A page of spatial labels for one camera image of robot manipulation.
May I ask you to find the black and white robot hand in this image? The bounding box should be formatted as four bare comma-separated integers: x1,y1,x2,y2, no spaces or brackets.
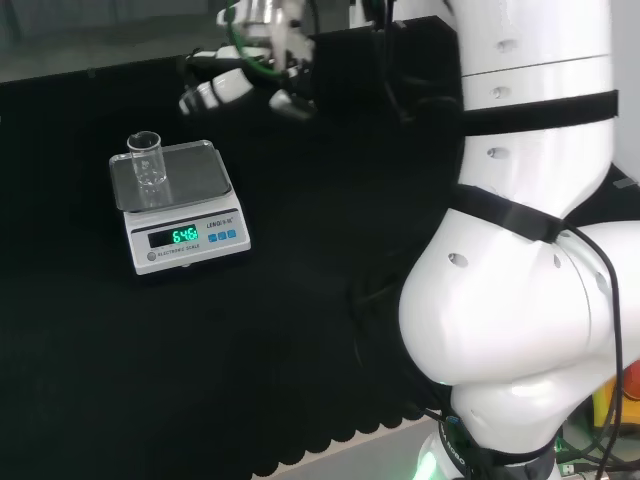
177,35,317,122

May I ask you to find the small clear glass beaker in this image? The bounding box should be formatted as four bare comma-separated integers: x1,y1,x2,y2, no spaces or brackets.
126,130,169,195

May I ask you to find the white electronic balance steel pan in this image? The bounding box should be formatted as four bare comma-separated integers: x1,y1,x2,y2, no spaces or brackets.
108,139,253,278

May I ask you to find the black cloth covered box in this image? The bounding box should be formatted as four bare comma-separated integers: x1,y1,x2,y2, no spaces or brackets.
310,15,462,122

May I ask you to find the black bench cloth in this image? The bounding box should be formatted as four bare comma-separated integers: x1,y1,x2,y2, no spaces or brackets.
0,14,640,480

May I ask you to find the yellow stop button box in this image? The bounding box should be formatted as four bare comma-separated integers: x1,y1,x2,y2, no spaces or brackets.
591,358,640,432

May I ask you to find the green cable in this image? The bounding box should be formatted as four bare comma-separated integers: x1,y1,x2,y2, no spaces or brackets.
223,0,287,80

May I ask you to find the black hanging cable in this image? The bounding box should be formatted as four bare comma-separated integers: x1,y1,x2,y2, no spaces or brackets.
369,0,417,124

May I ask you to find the long black arm cable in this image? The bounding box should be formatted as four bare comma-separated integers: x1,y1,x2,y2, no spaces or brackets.
557,224,627,480

